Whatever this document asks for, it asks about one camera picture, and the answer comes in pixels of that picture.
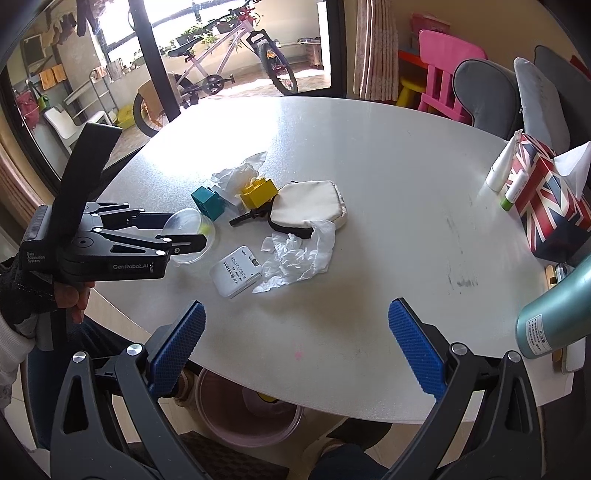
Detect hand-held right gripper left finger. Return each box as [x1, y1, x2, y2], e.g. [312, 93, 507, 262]
[50, 300, 207, 480]

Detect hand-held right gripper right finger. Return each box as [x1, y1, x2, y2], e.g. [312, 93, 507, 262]
[388, 298, 542, 480]

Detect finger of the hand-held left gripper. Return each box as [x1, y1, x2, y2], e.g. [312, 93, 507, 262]
[84, 202, 175, 232]
[99, 228, 207, 266]

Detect clear plastic lid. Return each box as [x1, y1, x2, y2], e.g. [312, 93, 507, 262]
[164, 209, 216, 265]

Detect teal toy block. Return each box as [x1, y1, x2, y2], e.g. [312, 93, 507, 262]
[191, 185, 228, 221]

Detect white rectangular device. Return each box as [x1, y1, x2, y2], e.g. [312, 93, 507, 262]
[210, 246, 264, 299]

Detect pink waste bin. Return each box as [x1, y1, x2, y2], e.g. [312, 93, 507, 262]
[195, 367, 304, 449]

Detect clear plastic wrap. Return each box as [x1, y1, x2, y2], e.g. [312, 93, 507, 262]
[252, 220, 336, 295]

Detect white zip pouch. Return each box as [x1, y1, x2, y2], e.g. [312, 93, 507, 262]
[268, 181, 348, 240]

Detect person's left forearm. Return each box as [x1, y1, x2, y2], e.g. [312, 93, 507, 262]
[0, 316, 37, 416]

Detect person's left hand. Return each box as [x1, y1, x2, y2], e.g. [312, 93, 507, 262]
[0, 256, 96, 333]

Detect beige pleated curtain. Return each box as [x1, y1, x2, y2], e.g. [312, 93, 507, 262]
[0, 141, 47, 224]

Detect white plastic chair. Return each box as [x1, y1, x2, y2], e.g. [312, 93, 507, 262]
[44, 105, 114, 153]

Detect yellow toy brick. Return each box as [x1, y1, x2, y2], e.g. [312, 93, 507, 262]
[240, 176, 279, 209]

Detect red hanging bag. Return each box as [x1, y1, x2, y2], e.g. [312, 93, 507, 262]
[14, 90, 40, 127]

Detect metal rack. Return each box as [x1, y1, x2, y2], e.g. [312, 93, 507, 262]
[62, 69, 116, 125]

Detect black slipper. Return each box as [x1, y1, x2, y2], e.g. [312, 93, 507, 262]
[323, 418, 393, 450]

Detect cardboard box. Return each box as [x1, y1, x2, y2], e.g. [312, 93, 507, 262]
[139, 78, 178, 116]

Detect dark floor mat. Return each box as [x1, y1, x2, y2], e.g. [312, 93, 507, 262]
[175, 431, 289, 480]

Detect person's right leg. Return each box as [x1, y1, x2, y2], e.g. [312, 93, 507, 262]
[318, 445, 402, 480]

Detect teal metal bottle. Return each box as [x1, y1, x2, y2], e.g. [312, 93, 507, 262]
[516, 254, 591, 360]

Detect white bicycle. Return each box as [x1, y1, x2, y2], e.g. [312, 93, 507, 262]
[133, 0, 300, 138]

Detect hanging clothes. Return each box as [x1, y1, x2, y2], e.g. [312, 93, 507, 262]
[44, 0, 100, 47]

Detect small white green tube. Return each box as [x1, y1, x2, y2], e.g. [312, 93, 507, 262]
[499, 170, 528, 212]

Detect row of potted plants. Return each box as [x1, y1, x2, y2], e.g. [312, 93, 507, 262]
[159, 14, 264, 56]

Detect flag print tissue box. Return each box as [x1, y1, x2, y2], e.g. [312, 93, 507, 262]
[505, 131, 591, 261]

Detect white squeeze tube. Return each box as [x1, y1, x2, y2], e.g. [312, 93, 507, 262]
[485, 138, 518, 192]

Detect pink white basket stand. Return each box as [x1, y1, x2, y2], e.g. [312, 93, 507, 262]
[298, 37, 322, 70]

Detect white facial tissue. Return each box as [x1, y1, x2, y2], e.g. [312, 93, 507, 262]
[551, 141, 591, 204]

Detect yellow stool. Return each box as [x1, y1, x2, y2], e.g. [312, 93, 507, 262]
[396, 78, 430, 110]

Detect floral pleated curtain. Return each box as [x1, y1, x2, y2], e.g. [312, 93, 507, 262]
[353, 0, 400, 102]

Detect pink children's chair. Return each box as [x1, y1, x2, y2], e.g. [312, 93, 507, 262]
[418, 28, 489, 125]

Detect dark grey chair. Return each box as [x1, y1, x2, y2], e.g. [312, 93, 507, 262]
[534, 45, 591, 153]

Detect pink storage box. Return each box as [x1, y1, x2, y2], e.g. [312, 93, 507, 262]
[411, 13, 452, 47]

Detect black sliding door frame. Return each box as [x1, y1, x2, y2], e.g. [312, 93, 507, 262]
[0, 0, 358, 185]

